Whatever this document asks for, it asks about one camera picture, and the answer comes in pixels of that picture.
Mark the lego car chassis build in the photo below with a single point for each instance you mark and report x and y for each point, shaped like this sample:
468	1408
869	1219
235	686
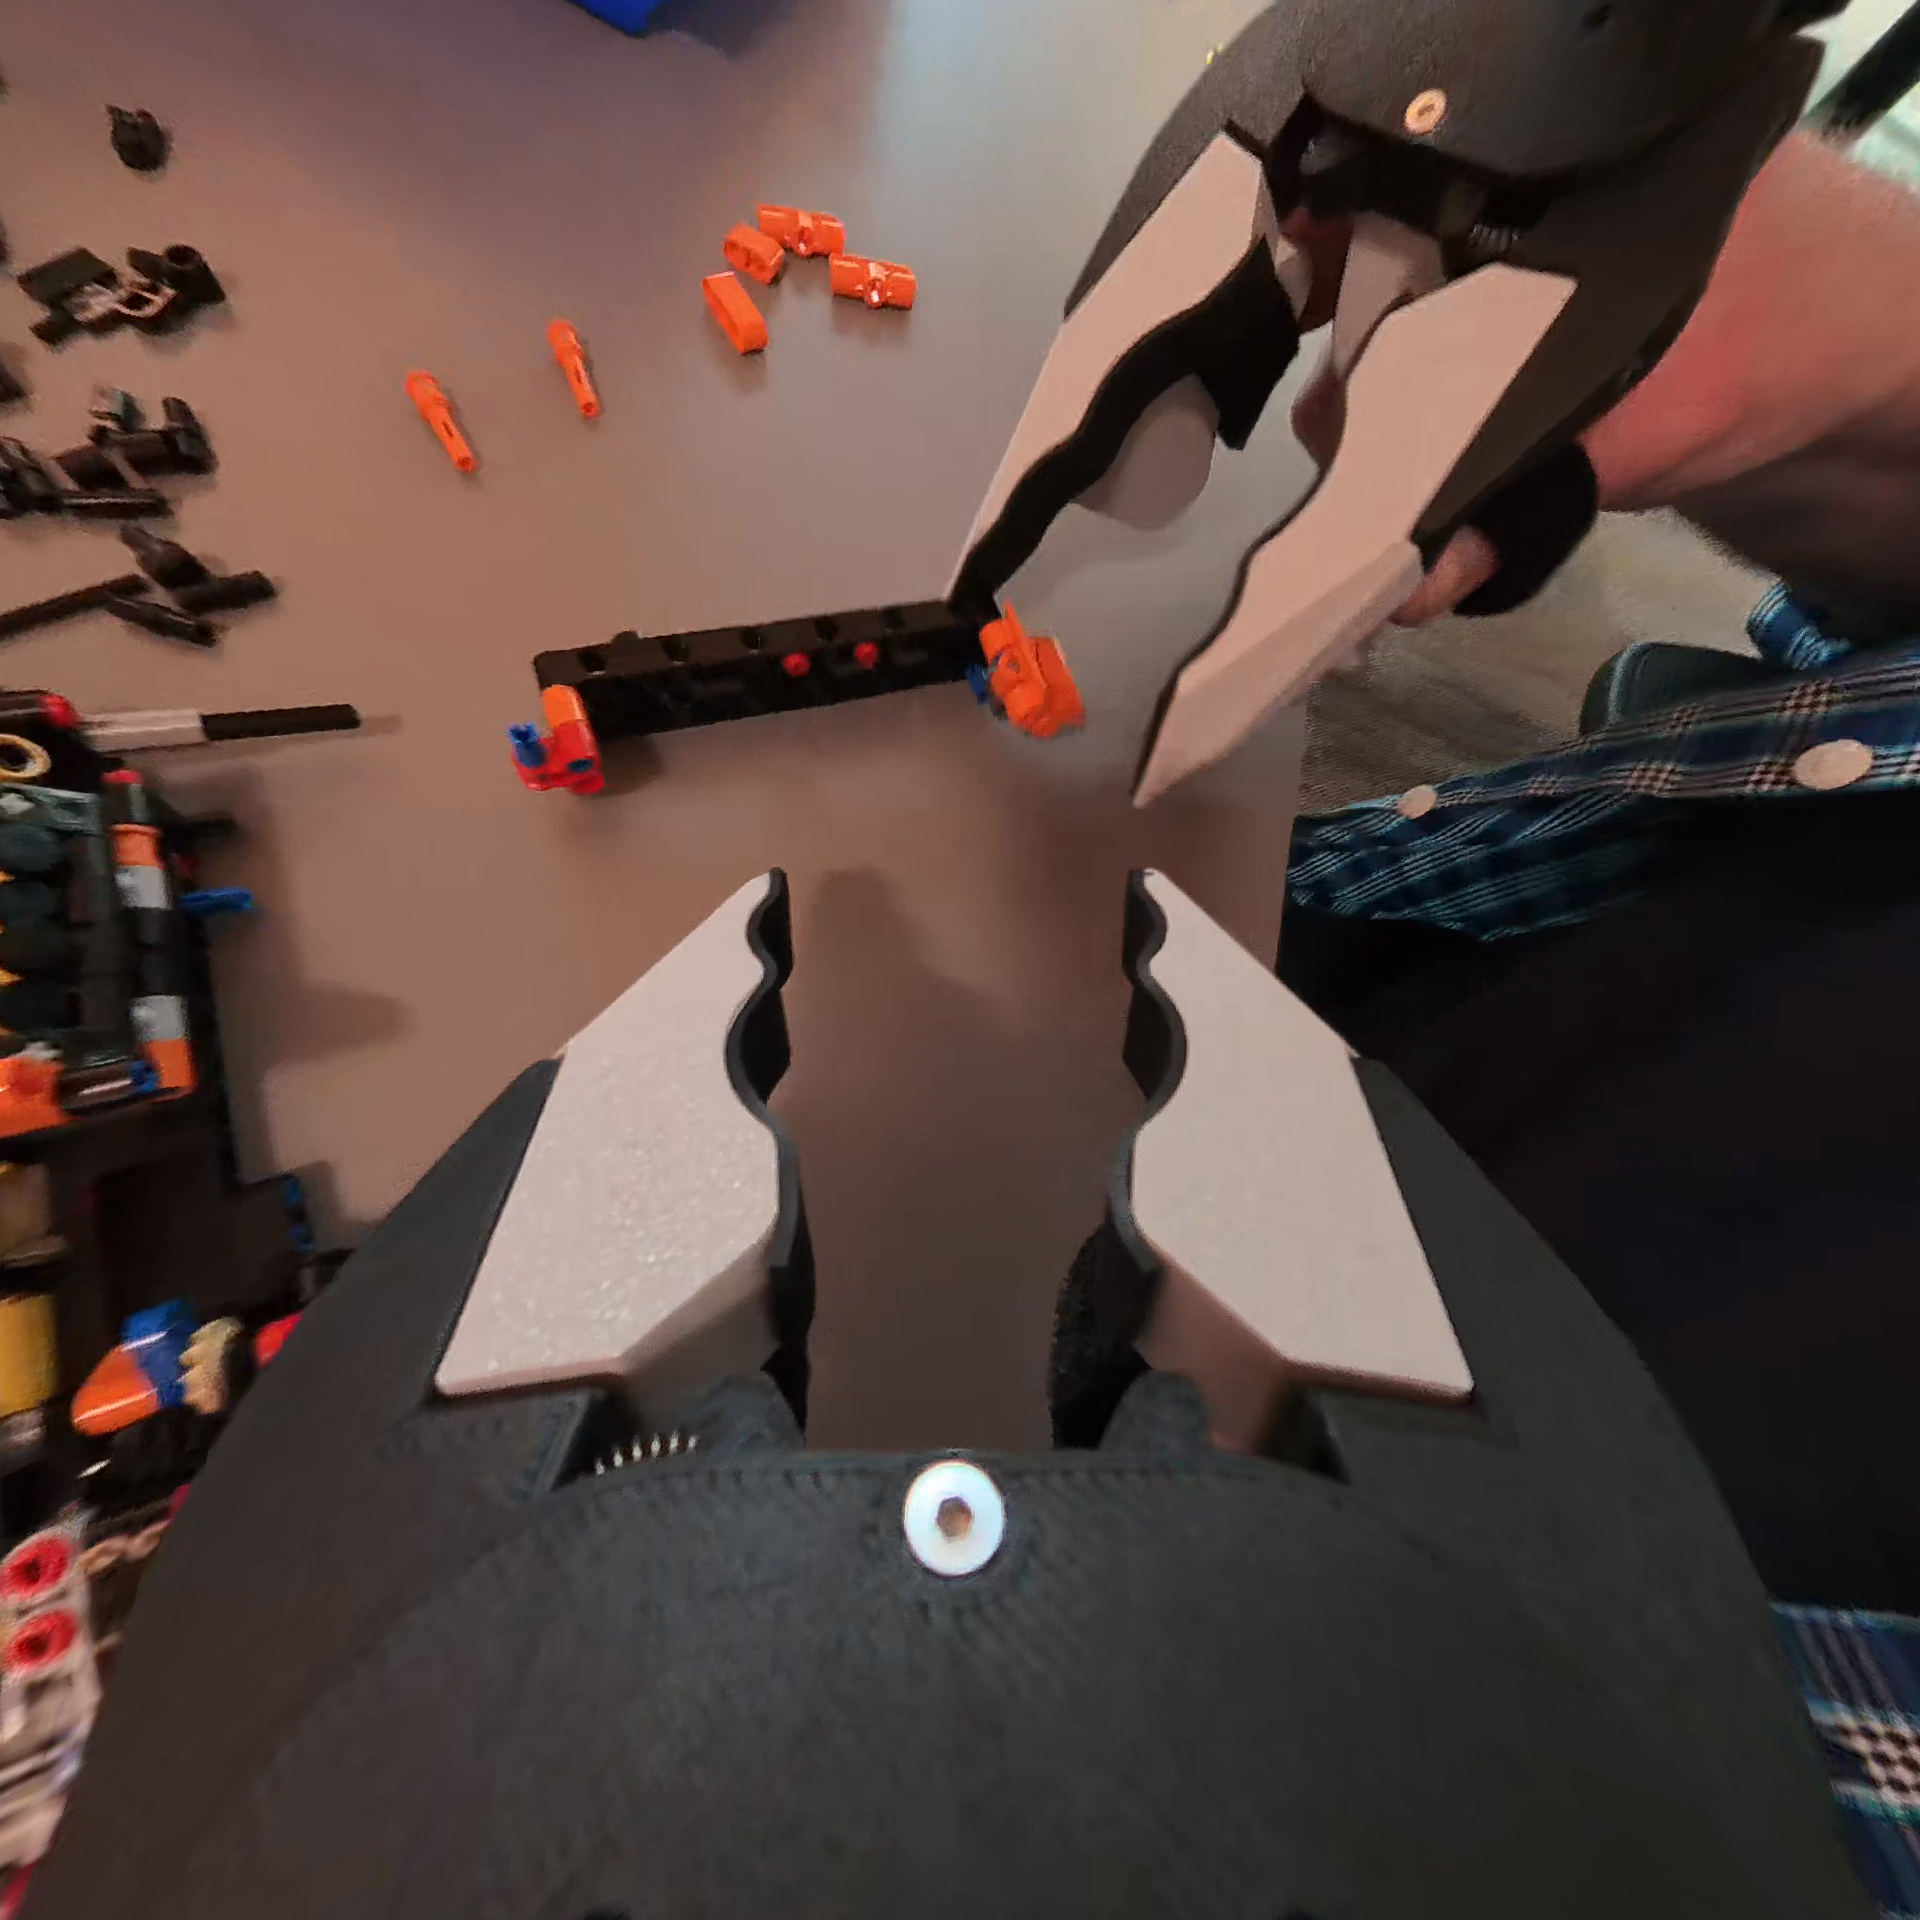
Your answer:
120	959

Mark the orange lego axle pin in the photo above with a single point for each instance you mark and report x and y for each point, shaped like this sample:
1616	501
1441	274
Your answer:
444	423
573	368

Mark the blue plastic bin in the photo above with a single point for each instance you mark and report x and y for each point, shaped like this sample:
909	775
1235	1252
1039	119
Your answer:
644	13

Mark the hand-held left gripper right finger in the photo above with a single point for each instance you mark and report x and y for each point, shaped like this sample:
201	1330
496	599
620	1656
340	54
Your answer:
1289	1200

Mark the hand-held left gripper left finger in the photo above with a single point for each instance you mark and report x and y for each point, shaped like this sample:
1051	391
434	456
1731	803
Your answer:
630	1200

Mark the orange lego panel piece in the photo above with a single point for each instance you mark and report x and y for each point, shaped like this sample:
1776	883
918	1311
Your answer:
1035	683

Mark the dark navy garment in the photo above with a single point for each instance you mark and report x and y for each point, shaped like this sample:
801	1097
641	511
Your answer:
1577	1200

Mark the pile of black lego connectors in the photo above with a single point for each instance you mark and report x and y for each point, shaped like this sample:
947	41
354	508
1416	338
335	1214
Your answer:
151	442

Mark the person's right hand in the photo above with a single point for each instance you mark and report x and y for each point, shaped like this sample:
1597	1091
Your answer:
1771	345

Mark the small black lego piece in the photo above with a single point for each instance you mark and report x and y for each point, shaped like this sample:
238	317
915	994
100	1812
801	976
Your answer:
139	139

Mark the blue plaid shirt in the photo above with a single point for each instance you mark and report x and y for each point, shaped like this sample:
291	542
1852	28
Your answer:
1577	809

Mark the black studless lego beam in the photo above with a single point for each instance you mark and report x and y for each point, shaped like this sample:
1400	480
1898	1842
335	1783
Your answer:
751	672

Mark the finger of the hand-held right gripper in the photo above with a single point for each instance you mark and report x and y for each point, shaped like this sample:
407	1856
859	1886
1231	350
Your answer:
1411	420
1140	300

